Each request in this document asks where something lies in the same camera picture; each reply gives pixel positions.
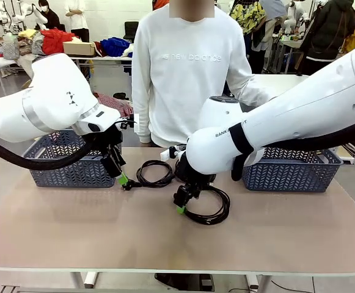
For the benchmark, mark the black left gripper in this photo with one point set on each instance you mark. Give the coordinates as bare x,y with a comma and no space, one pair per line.
110,137

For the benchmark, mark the person in yellow patterned jacket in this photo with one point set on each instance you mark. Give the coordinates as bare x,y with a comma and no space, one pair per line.
250,15

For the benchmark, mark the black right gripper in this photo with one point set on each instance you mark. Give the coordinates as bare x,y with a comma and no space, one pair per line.
187,174

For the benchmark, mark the white ironing table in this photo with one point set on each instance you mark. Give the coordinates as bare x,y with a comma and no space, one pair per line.
0,62

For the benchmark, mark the person in black top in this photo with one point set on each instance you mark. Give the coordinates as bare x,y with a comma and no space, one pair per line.
50,15

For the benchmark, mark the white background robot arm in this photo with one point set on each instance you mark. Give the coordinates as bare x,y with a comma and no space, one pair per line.
293,15
38,13

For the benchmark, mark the black chair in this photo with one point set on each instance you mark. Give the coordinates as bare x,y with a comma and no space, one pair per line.
130,29

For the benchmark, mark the person in white sweatshirt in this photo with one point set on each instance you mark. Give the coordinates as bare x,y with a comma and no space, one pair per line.
180,91

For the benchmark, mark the person in white shirt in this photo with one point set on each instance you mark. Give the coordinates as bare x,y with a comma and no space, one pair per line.
78,18

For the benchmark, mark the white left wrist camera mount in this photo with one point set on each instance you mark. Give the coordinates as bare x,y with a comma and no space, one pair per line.
136,122

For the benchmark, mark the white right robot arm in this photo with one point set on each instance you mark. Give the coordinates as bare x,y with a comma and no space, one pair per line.
302,100

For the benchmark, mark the person left forearm white sleeve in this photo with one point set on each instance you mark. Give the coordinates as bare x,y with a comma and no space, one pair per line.
256,91

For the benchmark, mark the person in black jacket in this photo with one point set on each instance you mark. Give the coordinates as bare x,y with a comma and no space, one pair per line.
327,27

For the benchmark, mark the red checkered cloth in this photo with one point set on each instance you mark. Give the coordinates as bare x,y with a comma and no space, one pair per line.
117,103

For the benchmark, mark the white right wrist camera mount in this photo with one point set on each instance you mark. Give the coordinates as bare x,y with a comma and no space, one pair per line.
168,153

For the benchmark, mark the white table with clothes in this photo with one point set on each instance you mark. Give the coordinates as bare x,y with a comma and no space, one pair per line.
110,59

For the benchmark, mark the white side table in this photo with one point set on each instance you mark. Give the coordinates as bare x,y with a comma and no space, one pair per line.
287,81

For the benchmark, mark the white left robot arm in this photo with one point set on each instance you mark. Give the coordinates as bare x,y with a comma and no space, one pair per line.
52,91

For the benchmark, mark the closed cardboard box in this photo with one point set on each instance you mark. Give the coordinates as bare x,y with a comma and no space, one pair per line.
79,49

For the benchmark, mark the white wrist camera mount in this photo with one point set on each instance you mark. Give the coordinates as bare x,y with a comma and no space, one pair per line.
136,122
168,153

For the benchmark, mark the blue-grey plastic basket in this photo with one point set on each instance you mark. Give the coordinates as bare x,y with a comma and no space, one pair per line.
287,177
73,174

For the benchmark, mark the blue garment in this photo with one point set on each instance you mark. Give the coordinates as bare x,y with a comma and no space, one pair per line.
113,45

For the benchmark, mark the red garment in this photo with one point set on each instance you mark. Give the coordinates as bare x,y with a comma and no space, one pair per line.
55,42

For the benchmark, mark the patterned cloth pile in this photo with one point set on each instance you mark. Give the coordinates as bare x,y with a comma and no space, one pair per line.
23,45

